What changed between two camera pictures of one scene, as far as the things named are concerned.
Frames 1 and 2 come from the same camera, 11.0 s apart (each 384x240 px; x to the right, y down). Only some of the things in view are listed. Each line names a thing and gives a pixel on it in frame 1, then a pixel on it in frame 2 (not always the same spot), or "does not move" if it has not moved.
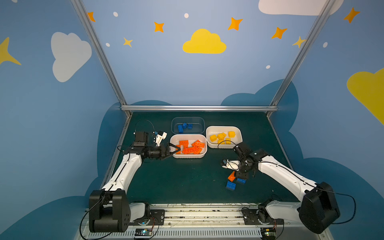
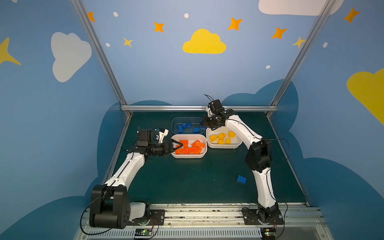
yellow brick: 221,136 does not move
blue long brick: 180,129 does not move
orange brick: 184,143 does not move
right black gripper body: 241,172 to 208,121
